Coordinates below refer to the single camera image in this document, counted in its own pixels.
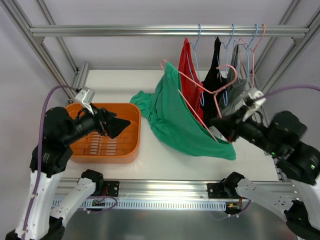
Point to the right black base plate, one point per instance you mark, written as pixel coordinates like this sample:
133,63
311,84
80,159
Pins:
215,190

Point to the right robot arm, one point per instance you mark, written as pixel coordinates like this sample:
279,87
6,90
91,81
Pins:
300,163

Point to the orange plastic basket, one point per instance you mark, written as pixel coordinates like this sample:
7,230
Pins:
124,149

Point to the green tank top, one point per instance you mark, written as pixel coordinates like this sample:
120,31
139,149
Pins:
172,122

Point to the aluminium front rail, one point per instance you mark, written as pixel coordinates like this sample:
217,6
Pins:
174,189

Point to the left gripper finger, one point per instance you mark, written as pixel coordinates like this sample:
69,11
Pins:
116,126
107,114

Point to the blue hanger under black top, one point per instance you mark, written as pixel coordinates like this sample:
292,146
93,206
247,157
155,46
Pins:
226,48

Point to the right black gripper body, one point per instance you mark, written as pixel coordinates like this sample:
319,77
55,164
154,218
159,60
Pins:
235,127

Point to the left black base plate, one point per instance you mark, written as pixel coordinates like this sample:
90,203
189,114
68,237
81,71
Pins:
111,188

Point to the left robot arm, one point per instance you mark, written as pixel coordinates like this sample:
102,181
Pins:
49,160

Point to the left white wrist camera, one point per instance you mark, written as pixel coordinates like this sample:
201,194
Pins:
85,96

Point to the blue wire hanger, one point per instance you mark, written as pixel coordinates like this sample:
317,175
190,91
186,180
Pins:
194,47

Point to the red tank top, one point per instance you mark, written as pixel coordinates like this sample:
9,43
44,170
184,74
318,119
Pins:
190,91

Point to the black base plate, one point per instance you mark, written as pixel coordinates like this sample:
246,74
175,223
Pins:
111,188
215,190

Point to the white slotted cable duct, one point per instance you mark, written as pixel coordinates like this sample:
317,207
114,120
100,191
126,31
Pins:
130,204

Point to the black tank top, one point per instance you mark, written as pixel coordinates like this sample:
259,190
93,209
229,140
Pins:
212,82

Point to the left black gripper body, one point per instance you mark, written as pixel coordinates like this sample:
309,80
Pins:
104,122

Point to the aluminium hanging rail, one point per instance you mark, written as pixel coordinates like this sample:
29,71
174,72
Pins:
187,30

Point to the pink hanger far right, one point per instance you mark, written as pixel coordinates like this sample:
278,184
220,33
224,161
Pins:
253,50

